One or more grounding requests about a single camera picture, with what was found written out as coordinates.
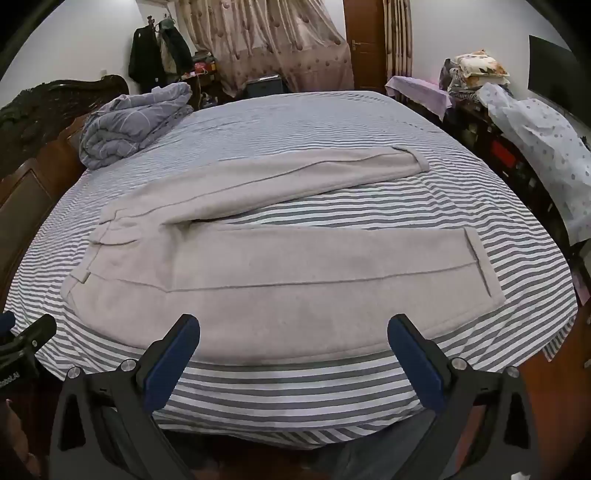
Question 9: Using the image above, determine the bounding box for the brown wooden door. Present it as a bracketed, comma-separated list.
[344, 0, 387, 95]

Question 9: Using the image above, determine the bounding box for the black hanging coat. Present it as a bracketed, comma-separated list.
[128, 25, 167, 93]

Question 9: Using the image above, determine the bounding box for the striped bed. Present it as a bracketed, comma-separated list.
[4, 90, 580, 450]

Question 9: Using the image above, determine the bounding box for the striped brown curtain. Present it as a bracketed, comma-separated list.
[385, 0, 414, 80]

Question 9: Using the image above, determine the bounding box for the black wall panel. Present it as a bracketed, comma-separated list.
[527, 34, 591, 134]

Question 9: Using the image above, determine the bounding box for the dark storage box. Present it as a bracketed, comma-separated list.
[245, 74, 290, 99]

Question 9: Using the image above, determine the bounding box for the purple cloth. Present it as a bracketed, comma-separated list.
[385, 75, 453, 121]

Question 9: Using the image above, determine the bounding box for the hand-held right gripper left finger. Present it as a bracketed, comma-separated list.
[48, 314, 201, 480]

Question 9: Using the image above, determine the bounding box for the dark wooden cabinet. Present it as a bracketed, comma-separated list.
[443, 95, 578, 259]

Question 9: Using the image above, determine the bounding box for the white towel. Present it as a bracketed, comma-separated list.
[61, 147, 506, 361]

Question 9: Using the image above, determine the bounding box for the dark green hanging jacket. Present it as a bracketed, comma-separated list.
[156, 17, 195, 78]

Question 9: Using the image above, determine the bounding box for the cluttered side table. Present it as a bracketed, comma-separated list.
[190, 51, 220, 109]

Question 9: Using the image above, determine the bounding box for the stack of floral bedding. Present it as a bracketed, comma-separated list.
[441, 48, 513, 100]

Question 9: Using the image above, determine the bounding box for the folded grey-blue quilt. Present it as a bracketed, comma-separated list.
[79, 82, 195, 170]

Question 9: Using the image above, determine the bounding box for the dark carved wooden headboard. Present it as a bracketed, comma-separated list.
[0, 74, 131, 301]

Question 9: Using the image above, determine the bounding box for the white dotted cover cloth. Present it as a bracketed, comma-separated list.
[476, 83, 591, 245]

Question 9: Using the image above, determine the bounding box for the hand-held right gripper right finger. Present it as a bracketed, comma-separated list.
[387, 314, 543, 480]

